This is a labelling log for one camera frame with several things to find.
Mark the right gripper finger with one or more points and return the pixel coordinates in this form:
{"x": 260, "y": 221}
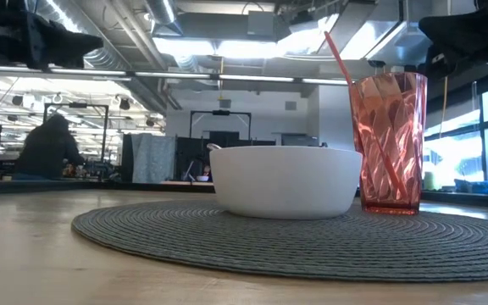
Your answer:
{"x": 456, "y": 31}

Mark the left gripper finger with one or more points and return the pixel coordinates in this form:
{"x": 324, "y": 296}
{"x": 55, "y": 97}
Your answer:
{"x": 64, "y": 44}

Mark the orange plastic tumbler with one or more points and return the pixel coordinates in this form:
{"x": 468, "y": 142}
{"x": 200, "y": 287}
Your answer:
{"x": 396, "y": 127}

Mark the red straw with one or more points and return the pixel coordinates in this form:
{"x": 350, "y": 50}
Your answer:
{"x": 337, "y": 55}

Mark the silver spoon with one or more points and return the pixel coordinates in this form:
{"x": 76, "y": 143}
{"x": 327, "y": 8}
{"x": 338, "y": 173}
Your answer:
{"x": 213, "y": 146}

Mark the person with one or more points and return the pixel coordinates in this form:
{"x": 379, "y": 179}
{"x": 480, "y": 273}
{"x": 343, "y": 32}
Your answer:
{"x": 47, "y": 148}

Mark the grey cloth panel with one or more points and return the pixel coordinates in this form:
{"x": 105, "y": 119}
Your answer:
{"x": 153, "y": 159}

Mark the blue cloth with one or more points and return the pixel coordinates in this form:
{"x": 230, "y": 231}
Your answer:
{"x": 479, "y": 186}

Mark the black cabinet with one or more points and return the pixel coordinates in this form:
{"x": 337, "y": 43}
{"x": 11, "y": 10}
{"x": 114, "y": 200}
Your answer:
{"x": 189, "y": 156}

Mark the small white background bowl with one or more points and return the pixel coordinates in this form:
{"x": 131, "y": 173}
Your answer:
{"x": 202, "y": 178}

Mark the round grey woven placemat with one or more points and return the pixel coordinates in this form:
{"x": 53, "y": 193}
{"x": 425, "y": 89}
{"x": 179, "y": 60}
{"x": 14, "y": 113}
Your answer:
{"x": 269, "y": 245}

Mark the silver air duct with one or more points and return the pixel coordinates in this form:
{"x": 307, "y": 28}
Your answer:
{"x": 163, "y": 12}

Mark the black aluminium rig frame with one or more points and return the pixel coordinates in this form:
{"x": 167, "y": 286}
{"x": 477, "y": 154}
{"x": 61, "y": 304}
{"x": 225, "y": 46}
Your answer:
{"x": 172, "y": 75}

